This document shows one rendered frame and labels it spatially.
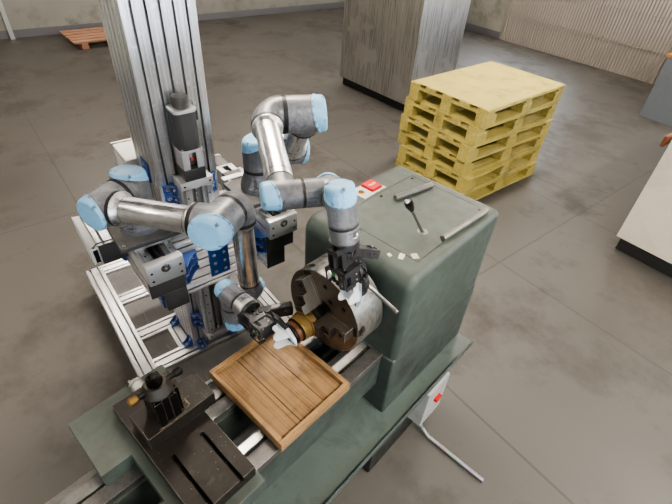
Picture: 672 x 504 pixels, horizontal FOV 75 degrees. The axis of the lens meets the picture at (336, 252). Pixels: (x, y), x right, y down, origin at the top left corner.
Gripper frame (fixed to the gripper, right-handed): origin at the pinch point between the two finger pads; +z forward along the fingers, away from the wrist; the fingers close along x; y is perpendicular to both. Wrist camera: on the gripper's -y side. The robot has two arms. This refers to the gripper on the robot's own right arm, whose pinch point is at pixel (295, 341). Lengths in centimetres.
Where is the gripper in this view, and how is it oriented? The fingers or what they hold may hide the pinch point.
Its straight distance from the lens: 139.4
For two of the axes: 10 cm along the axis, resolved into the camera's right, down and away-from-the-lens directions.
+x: 0.6, -7.7, -6.3
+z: 7.3, 4.7, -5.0
